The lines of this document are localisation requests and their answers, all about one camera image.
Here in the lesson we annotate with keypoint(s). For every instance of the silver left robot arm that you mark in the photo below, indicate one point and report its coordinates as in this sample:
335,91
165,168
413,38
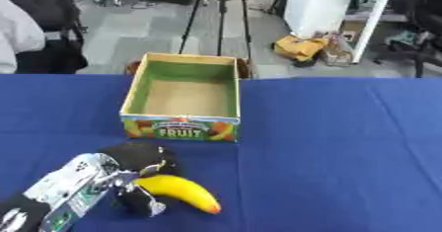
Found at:
69,190

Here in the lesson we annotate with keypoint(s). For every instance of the black chair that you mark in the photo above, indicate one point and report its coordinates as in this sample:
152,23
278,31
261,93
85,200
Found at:
417,32

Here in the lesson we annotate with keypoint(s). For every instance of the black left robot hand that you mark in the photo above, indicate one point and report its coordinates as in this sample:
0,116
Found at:
133,157

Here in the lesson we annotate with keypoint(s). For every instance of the yellow bag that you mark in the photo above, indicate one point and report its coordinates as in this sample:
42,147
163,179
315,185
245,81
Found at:
299,49

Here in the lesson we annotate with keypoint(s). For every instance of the yellow toy banana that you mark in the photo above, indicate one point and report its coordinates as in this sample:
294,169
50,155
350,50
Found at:
181,190

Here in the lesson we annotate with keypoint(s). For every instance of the cardboard box with green inside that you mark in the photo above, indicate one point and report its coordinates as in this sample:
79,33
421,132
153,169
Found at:
183,97

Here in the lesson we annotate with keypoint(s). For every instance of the black tripod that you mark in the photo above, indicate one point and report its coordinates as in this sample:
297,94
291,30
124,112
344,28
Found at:
220,15

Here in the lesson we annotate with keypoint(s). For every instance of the white cabinet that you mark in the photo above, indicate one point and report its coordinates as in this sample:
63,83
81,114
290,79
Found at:
334,9

